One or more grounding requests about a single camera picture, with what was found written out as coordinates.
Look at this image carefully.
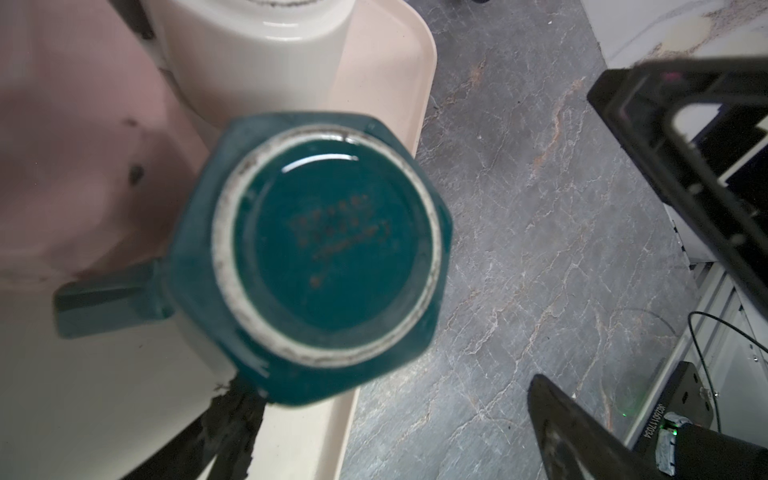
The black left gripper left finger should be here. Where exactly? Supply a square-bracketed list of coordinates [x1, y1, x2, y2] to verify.
[125, 375, 267, 479]

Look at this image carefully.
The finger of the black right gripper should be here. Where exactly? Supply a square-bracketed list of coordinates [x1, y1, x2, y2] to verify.
[587, 57, 767, 314]

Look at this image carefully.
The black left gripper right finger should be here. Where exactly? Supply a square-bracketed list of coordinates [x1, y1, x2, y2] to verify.
[527, 374, 660, 479]

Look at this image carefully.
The dark teal mug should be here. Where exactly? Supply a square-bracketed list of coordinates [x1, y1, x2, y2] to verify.
[53, 112, 452, 406]

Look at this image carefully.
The pink mug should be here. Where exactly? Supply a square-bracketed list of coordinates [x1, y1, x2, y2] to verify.
[1, 1, 208, 291]

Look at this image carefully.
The cream white mug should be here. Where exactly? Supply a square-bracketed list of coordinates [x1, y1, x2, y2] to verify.
[142, 0, 355, 147]

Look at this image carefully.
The beige plastic tray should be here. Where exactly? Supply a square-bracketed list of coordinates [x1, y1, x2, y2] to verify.
[1, 1, 437, 479]

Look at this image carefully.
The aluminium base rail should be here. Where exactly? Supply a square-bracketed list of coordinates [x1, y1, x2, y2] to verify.
[624, 263, 767, 446]

